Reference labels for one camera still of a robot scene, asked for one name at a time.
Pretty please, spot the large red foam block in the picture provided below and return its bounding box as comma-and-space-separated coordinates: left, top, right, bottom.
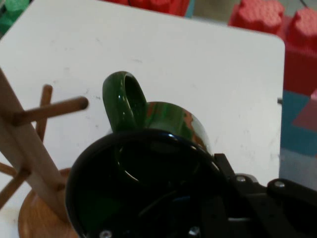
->
227, 0, 317, 96

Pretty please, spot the teal foam block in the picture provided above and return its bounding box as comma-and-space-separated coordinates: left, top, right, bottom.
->
279, 90, 317, 157

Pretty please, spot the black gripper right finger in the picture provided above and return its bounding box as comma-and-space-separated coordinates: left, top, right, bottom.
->
213, 153, 317, 238

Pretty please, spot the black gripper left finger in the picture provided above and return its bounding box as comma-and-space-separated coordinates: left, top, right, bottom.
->
184, 194, 230, 238

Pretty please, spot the green foam block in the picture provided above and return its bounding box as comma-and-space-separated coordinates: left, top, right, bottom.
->
0, 0, 33, 38

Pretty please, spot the pink foam piece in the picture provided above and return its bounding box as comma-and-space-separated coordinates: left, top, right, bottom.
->
292, 89, 317, 132

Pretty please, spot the wooden mug tree stand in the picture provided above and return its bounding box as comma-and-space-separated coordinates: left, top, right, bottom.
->
0, 67, 89, 238

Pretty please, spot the green enamel mug with print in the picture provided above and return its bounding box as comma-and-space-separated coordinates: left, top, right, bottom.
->
64, 70, 223, 238

